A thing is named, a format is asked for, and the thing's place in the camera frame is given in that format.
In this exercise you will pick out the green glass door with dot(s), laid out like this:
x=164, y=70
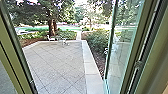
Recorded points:
x=133, y=43

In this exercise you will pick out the white garden chair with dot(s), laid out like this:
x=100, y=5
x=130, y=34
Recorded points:
x=50, y=38
x=62, y=40

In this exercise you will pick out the dark green shrub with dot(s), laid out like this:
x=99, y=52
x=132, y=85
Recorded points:
x=97, y=40

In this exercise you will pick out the tree trunk outdoors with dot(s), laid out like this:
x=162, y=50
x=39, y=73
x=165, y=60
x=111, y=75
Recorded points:
x=51, y=26

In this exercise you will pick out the white outdoor railing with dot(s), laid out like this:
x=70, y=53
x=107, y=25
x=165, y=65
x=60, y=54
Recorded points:
x=23, y=30

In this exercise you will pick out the low green bush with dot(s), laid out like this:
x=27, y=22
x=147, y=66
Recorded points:
x=66, y=34

